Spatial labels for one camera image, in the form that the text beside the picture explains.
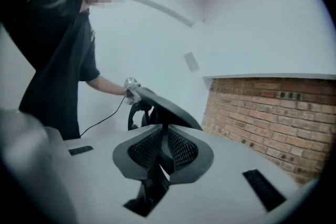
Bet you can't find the black office chair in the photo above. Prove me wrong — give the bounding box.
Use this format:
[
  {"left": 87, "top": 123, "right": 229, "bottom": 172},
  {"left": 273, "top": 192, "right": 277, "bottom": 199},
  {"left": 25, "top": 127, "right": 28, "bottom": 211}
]
[{"left": 112, "top": 86, "right": 215, "bottom": 218}]

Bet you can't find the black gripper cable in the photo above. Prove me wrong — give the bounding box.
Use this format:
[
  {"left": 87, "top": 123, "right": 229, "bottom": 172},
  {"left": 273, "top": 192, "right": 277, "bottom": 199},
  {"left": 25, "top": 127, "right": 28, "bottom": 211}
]
[{"left": 79, "top": 95, "right": 127, "bottom": 138}]

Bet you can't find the grey wall plate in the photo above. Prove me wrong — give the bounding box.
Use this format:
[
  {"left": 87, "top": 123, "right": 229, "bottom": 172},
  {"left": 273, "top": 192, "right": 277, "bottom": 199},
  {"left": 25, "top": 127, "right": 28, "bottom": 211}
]
[{"left": 183, "top": 51, "right": 201, "bottom": 73}]

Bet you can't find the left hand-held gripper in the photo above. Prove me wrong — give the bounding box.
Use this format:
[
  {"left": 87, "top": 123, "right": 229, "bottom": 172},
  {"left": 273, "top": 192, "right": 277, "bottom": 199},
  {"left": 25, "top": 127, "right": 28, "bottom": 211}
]
[{"left": 123, "top": 77, "right": 142, "bottom": 105}]

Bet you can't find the person's left forearm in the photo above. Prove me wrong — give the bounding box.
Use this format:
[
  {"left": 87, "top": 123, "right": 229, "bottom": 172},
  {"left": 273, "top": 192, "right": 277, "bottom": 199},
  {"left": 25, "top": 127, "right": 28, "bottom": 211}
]
[{"left": 86, "top": 73, "right": 127, "bottom": 97}]

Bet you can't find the white wall conduit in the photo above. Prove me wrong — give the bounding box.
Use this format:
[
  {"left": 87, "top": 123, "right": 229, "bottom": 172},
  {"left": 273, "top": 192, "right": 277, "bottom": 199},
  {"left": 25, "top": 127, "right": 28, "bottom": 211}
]
[{"left": 129, "top": 0, "right": 194, "bottom": 27}]

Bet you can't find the person in black clothes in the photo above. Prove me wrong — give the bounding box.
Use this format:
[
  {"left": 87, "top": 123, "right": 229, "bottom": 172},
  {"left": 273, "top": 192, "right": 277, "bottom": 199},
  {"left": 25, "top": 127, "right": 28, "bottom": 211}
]
[{"left": 0, "top": 0, "right": 101, "bottom": 140}]

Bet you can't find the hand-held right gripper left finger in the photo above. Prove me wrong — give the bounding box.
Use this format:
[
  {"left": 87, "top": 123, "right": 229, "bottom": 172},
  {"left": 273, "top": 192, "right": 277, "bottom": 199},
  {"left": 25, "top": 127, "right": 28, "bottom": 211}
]
[{"left": 62, "top": 124, "right": 162, "bottom": 224}]

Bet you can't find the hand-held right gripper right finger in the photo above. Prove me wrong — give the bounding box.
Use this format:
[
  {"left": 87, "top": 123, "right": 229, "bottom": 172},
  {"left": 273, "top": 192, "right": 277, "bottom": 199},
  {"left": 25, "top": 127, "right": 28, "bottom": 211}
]
[{"left": 148, "top": 124, "right": 300, "bottom": 224}]

